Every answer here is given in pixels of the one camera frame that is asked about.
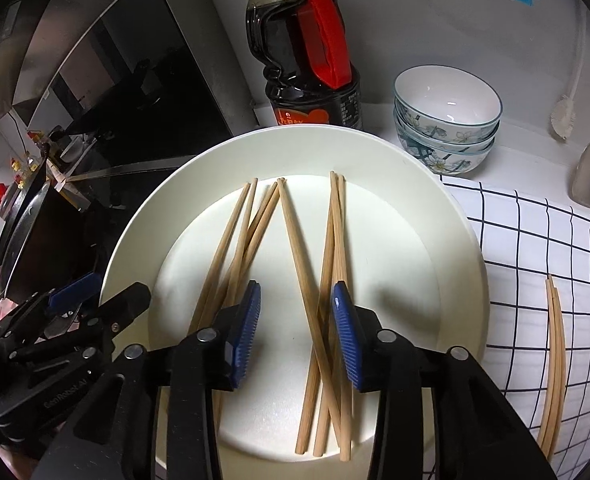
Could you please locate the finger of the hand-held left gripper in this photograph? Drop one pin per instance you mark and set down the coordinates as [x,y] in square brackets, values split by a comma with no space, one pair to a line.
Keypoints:
[75,290]
[125,305]

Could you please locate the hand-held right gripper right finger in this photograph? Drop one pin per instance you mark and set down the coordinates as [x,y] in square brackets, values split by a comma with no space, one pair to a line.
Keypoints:
[347,340]

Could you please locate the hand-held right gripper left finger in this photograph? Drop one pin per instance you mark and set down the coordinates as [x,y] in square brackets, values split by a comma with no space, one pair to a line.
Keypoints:
[245,325]

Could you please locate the pile of wooden chopsticks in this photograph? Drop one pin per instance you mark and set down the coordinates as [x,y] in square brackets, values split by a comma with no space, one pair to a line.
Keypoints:
[300,260]

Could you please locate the light wooden chopstick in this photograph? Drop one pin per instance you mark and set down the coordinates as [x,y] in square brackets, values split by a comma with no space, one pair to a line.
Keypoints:
[555,330]
[563,360]
[342,230]
[329,240]

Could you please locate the white oval dish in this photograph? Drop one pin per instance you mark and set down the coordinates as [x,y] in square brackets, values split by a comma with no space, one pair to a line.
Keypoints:
[415,240]

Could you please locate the dark wok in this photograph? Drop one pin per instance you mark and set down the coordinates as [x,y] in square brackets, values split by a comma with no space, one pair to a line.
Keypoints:
[40,240]

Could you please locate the steel gas stove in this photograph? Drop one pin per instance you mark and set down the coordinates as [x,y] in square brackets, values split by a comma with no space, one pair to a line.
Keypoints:
[125,169]

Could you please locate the white black checked cloth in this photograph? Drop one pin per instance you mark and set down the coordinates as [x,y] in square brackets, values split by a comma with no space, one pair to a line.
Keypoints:
[525,260]

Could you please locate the white floral bowl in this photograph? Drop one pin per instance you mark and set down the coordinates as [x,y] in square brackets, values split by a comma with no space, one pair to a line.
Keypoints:
[477,147]
[445,164]
[445,100]

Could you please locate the white bottle brush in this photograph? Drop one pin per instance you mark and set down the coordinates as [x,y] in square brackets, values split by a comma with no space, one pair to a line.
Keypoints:
[562,117]

